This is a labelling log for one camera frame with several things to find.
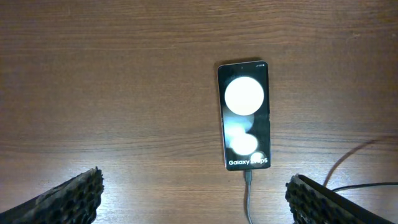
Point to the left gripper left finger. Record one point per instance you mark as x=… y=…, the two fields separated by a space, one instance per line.
x=72 y=202

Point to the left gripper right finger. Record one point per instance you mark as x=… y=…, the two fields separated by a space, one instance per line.
x=312 y=203

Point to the black Galaxy smartphone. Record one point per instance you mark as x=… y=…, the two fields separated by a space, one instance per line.
x=243 y=90

